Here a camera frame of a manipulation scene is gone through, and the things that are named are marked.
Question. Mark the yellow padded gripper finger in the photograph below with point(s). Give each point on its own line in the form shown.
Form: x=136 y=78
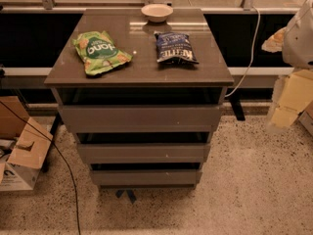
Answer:
x=291 y=96

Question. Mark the grey bottom drawer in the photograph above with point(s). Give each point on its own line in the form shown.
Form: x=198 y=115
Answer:
x=146 y=177

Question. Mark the grey drawer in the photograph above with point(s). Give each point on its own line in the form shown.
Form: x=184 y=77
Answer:
x=146 y=177
x=143 y=153
x=113 y=119

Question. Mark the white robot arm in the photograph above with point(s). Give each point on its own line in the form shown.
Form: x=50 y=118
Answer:
x=295 y=40

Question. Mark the grey drawer cabinet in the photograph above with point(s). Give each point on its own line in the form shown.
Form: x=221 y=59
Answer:
x=143 y=81

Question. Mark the grey middle drawer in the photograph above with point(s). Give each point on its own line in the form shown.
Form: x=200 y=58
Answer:
x=143 y=153

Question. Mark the grey top drawer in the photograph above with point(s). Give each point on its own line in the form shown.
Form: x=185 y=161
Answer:
x=113 y=119

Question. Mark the open cardboard box left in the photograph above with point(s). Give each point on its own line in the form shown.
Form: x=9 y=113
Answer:
x=24 y=146

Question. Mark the cardboard box right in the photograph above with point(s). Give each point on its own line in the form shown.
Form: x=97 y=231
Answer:
x=306 y=118

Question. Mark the blue Kettle chips bag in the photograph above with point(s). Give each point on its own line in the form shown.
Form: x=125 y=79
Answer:
x=174 y=48

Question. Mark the white bowl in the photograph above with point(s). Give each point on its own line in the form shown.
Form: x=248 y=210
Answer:
x=157 y=13

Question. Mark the green snack bag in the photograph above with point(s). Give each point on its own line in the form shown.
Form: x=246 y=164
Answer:
x=98 y=52

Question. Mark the blue tape mark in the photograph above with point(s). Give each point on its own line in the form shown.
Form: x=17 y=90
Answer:
x=130 y=194

